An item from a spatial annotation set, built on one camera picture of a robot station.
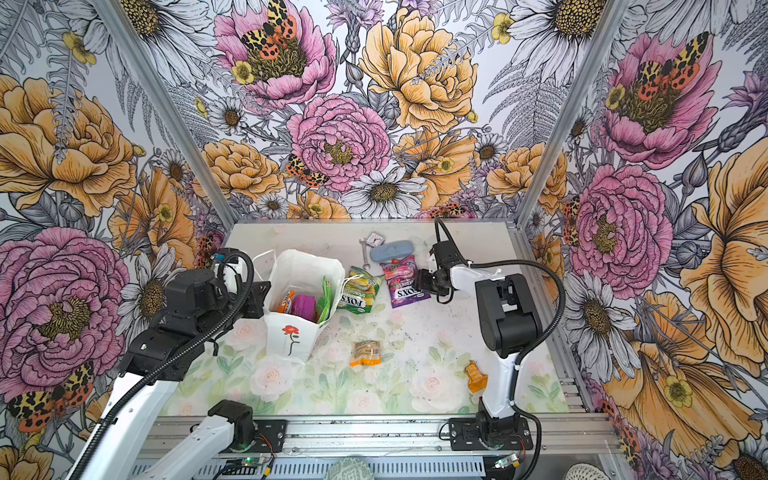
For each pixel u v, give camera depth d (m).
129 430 0.40
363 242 1.16
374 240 1.15
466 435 0.74
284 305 0.78
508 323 0.53
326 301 0.77
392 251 1.11
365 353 0.85
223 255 0.58
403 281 0.99
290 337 0.74
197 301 0.48
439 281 0.78
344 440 0.75
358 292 0.97
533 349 0.52
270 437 0.74
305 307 0.81
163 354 0.44
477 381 0.82
